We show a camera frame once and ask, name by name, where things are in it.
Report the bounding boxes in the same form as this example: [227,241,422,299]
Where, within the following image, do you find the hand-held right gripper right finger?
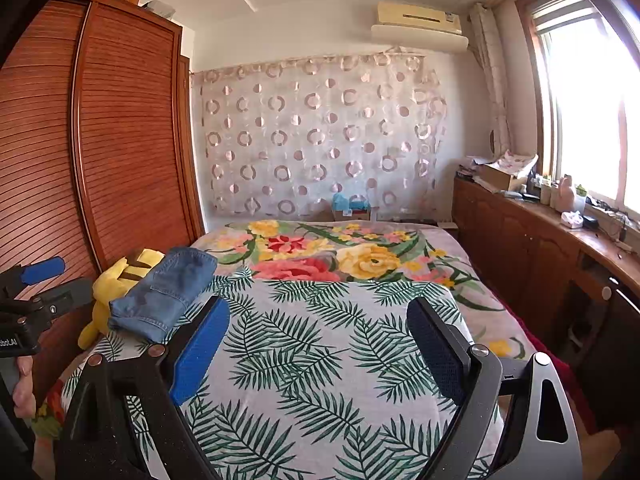
[406,297,583,480]

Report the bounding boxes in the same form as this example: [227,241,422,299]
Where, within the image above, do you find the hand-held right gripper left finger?
[55,295,231,480]

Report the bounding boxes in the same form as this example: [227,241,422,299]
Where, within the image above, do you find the yellow plush toy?
[78,249,166,350]

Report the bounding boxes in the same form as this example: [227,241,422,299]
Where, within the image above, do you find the circle patterned sheer curtain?
[191,52,448,218]

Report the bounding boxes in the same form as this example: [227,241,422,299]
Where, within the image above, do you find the open cardboard box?
[476,162,529,194]

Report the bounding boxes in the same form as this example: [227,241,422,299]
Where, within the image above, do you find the wooden framed window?
[517,0,640,216]

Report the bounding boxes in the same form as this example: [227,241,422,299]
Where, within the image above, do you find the floral pillow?
[192,219,538,361]

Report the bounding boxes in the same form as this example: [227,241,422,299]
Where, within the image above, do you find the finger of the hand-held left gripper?
[30,280,96,329]
[0,256,67,302]

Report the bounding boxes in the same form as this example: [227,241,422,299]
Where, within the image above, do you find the tied window drape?
[470,4,514,154]

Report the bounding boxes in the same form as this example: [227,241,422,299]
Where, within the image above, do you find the blue denim pants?
[107,246,219,346]

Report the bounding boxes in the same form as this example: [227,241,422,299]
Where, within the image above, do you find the cream wall air conditioner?
[371,0,469,54]

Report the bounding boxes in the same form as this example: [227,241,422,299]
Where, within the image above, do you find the floral printed paper bag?
[492,152,539,177]

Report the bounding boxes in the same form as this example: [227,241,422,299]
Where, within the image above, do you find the person's left hand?
[12,354,39,419]

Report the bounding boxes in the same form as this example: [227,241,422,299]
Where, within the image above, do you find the teal cloth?
[331,192,371,212]

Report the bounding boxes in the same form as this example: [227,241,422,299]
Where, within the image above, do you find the long wooden cabinet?
[452,172,640,431]

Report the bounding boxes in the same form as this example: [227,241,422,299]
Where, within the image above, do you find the dark red cloth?
[522,332,603,438]

